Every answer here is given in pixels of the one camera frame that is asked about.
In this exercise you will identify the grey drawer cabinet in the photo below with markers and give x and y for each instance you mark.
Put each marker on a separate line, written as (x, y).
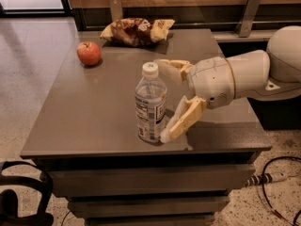
(86, 139)

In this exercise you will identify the brown chip bag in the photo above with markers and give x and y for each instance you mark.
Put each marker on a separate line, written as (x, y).
(137, 32)

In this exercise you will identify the left metal wall bracket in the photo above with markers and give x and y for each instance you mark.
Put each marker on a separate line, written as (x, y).
(116, 9)

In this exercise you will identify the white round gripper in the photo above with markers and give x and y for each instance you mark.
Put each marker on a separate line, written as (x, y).
(211, 80)

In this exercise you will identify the striped power strip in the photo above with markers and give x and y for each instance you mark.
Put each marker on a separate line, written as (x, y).
(266, 178)

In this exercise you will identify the red apple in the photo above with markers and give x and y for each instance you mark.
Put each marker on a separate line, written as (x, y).
(89, 53)

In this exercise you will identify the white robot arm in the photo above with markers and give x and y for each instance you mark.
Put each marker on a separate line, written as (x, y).
(266, 75)

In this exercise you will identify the clear blue plastic water bottle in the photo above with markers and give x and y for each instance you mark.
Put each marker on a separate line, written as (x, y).
(150, 103)

